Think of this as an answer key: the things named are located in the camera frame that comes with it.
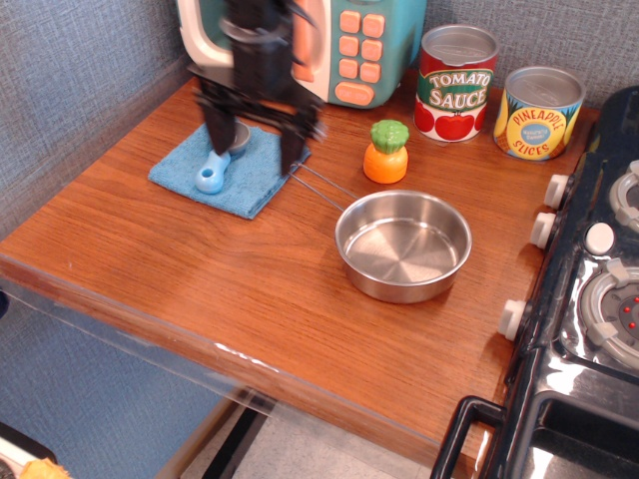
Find white stove knob bottom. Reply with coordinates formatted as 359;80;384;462
498;299;527;341

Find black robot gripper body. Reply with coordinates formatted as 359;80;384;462
192;9;323;138

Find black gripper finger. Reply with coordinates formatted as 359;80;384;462
280;124;313;176
202;102;236;156

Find orange plush object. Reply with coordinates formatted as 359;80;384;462
20;458;71;479

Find black toy stove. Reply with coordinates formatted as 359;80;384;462
431;87;638;478

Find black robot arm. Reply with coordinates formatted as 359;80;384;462
191;1;323;176

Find white stove knob middle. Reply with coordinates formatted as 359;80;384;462
529;213;556;249

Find blue and grey toy spoon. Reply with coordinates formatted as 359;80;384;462
195;121;251;195

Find blue folded cloth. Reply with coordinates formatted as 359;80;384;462
149;125;287;220

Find pineapple slices can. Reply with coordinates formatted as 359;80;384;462
493;66;586;162

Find toy microwave teal and cream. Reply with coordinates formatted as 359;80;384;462
177;1;426;109

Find stainless steel pot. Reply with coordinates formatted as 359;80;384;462
289;163;473;304

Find white stove knob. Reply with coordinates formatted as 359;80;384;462
529;213;556;249
544;175;570;210
498;299;527;341

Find white stove knob top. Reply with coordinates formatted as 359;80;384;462
544;175;570;210

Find tomato sauce can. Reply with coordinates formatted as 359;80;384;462
413;24;499;143

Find toy carrot orange green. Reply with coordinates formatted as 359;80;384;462
362;120;409;185

